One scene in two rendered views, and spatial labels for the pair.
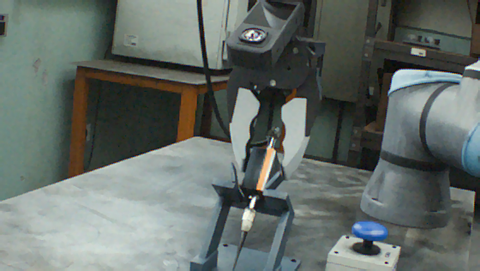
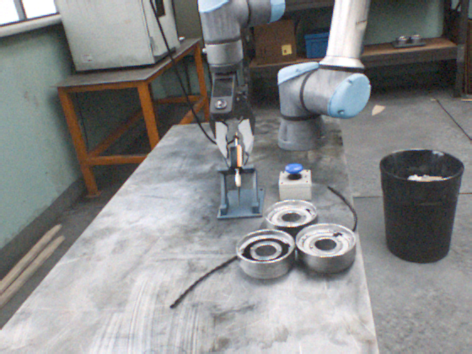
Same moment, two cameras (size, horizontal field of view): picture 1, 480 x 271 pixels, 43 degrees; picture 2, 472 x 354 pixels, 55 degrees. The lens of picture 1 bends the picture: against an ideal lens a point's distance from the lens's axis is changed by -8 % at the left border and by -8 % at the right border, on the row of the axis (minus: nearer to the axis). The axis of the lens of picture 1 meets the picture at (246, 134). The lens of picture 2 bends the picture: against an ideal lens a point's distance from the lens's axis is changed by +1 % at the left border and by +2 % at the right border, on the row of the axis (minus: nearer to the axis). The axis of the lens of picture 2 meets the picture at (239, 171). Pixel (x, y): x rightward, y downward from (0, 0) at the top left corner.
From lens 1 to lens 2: 34 cm
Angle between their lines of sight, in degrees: 15
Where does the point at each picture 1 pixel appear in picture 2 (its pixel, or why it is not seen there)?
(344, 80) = not seen: hidden behind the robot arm
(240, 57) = (218, 115)
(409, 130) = (294, 102)
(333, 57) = not seen: hidden behind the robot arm
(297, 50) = (238, 99)
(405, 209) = (303, 142)
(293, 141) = (248, 139)
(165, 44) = (111, 55)
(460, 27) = not seen: outside the picture
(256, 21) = (218, 94)
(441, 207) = (322, 135)
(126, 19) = (77, 44)
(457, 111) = (319, 88)
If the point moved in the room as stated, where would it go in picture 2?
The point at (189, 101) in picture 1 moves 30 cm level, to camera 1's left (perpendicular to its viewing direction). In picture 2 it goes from (143, 90) to (93, 99)
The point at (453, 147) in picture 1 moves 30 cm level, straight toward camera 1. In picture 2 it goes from (322, 108) to (327, 152)
